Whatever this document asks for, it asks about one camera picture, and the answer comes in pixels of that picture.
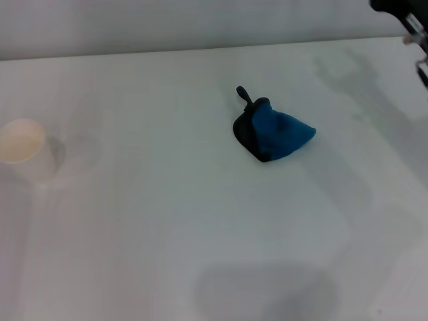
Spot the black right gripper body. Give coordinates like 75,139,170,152
368,0,417,26

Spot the blue rag with black trim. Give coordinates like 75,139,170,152
232,86,317,164

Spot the white paper cup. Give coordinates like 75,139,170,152
0,118,47,184

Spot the right arm cable with connector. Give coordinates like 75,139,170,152
402,13,428,88

